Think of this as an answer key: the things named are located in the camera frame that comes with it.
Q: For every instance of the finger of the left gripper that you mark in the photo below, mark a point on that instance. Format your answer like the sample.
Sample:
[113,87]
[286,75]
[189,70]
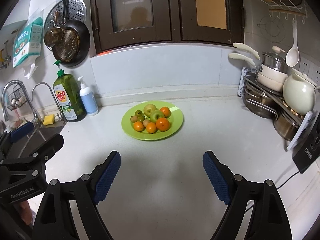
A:
[49,148]
[21,132]

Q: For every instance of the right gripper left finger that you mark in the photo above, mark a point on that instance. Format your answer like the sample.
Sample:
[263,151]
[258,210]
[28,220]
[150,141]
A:
[105,176]

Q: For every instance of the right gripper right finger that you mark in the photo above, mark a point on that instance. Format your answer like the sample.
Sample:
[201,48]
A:
[214,171]

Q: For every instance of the brown kiwi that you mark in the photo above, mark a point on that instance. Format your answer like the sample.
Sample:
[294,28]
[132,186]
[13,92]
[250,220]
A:
[146,122]
[133,118]

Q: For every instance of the small orange tangerine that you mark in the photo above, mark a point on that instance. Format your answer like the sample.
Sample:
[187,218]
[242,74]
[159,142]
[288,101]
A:
[151,128]

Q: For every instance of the small green persimmon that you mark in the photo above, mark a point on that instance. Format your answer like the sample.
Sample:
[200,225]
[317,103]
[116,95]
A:
[141,118]
[138,113]

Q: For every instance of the large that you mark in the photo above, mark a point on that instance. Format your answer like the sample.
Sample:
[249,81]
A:
[162,124]

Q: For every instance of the green apple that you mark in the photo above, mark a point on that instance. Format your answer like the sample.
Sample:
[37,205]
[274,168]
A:
[155,115]

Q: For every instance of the large yellow-green apple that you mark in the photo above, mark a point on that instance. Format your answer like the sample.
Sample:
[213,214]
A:
[148,109]

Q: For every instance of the person's left hand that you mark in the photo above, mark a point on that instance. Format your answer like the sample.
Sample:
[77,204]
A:
[25,212]

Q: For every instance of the steel sink basin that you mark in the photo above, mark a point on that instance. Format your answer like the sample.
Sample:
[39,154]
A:
[32,141]

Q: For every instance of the chrome sink faucet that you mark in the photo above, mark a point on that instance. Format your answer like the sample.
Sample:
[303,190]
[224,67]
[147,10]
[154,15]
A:
[37,120]

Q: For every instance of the yellow sponge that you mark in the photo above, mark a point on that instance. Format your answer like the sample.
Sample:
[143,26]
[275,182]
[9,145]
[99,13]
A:
[49,120]

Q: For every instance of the green dish soap bottle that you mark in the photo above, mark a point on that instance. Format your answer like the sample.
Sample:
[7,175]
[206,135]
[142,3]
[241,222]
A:
[67,93]

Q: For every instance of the white blue pump bottle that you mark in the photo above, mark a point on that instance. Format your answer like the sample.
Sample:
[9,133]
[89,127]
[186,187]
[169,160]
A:
[87,97]

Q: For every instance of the green plate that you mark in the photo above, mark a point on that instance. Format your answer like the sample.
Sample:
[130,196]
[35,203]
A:
[176,121]

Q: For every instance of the steel pot lower right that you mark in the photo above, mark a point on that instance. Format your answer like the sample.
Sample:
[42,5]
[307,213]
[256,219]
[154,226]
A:
[285,126]

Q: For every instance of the steel pot lower left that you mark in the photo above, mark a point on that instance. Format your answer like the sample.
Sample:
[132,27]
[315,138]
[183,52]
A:
[259,103]

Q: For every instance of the black knife block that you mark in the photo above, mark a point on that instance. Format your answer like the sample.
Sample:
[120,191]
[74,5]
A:
[308,153]

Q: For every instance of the teal tissue box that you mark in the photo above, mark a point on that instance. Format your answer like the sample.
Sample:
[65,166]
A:
[27,45]

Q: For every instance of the white metal pot rack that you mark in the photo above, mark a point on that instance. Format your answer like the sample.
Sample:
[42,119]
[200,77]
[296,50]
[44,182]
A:
[304,122]

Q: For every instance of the metal strainer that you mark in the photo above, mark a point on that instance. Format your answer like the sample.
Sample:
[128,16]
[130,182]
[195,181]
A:
[67,49]

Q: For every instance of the small brass ladle pot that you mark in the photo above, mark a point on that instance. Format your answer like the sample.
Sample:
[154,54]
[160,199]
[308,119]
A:
[53,35]

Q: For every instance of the white ceramic teapot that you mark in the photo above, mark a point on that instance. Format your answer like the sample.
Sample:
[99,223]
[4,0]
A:
[299,92]

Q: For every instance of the black frying pan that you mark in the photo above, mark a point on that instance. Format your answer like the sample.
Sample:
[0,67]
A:
[83,33]

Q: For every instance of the steel pot with lid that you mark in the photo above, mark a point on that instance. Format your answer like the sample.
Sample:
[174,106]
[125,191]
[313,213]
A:
[274,60]

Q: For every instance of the round steamer rack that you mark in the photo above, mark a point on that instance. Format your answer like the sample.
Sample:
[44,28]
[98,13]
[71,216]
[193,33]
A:
[77,11]

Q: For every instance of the white hanging ladle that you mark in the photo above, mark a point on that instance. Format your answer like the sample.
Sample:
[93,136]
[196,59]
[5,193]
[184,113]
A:
[292,56]

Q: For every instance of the wire sink basket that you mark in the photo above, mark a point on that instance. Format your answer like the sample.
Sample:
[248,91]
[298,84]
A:
[16,98]

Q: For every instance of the white pan with handle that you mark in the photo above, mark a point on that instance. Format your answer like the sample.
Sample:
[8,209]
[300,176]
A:
[266,76]

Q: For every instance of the dark wooden window frame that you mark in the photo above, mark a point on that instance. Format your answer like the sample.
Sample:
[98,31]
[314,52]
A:
[123,23]

